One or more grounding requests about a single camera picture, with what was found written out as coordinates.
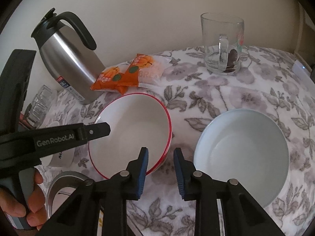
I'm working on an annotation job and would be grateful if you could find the strawberry pattern red-rimmed bowl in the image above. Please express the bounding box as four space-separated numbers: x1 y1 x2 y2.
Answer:
88 93 172 179

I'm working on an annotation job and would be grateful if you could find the stainless steel plate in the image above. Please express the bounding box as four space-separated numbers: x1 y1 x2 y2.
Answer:
45 171 88 218

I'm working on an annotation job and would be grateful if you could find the white square bowl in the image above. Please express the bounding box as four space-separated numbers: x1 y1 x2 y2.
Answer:
36 134 75 167

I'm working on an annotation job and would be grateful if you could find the left hand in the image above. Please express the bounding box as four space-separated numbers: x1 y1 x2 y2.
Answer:
1 169 47 231

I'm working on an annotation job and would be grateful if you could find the upturned drinking glass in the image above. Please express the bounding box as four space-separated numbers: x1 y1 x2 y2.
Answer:
32 85 57 119

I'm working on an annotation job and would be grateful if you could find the orange snack packet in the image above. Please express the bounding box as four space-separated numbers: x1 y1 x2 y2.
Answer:
113 54 171 94
90 64 129 95

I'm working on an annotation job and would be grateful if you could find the light blue bowl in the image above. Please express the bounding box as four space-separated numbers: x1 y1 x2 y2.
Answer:
193 109 289 208

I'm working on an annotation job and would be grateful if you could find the stainless steel thermos jug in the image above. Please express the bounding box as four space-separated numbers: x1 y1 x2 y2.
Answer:
31 8 105 104

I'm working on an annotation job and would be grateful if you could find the clear glass mug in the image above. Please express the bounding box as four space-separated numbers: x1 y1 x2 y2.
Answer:
200 12 245 75

